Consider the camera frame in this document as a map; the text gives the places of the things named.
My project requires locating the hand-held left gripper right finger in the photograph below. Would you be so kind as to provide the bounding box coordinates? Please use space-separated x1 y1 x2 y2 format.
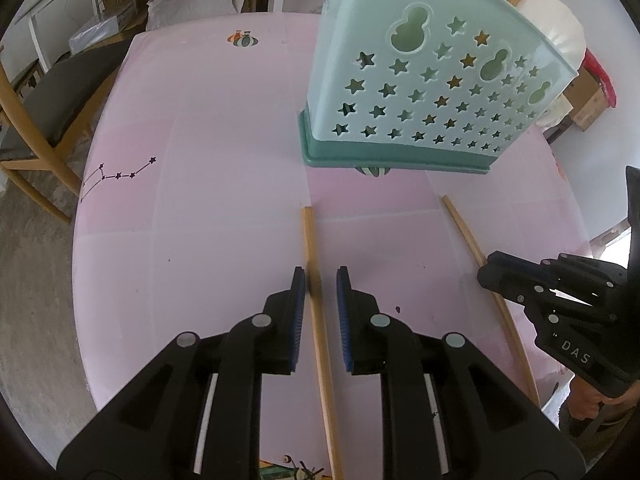
336 266 586 480

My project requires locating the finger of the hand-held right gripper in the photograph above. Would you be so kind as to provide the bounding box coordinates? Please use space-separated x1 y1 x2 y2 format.
476 250 626 327

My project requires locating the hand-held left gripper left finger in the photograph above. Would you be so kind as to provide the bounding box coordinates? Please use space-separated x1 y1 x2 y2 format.
56 266 307 480

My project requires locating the mint green utensil holder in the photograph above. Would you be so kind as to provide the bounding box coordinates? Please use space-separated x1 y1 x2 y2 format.
298 0 580 177

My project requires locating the large white plastic spoon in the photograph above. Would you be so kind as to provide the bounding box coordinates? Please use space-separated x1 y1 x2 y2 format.
515 0 587 68

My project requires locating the person's right hand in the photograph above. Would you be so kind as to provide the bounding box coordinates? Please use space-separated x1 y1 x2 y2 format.
569 375 618 421

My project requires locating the wooden chair with grey seat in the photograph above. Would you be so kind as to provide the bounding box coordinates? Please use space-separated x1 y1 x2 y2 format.
0 40 132 225

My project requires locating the white pillow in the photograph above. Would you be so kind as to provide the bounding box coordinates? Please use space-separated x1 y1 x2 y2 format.
146 0 251 31

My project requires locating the grey flat box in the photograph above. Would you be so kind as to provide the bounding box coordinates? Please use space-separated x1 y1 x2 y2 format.
67 2 138 53

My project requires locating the white side table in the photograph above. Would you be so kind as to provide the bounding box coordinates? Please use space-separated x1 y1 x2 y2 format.
10 0 131 73

